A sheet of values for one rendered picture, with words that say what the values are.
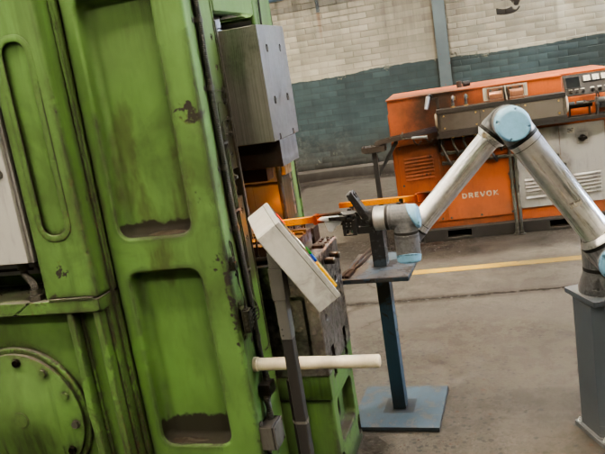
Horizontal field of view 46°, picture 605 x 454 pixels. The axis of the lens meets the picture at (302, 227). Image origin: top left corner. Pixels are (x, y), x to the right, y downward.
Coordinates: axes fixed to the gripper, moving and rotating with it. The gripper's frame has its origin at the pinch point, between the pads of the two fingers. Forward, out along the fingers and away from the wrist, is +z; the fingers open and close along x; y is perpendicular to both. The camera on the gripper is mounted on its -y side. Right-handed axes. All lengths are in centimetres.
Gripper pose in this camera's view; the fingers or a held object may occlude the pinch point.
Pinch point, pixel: (320, 217)
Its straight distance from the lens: 267.9
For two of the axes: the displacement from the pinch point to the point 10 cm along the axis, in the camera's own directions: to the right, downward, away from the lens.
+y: 1.4, 9.7, 2.2
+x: 2.8, -2.5, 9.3
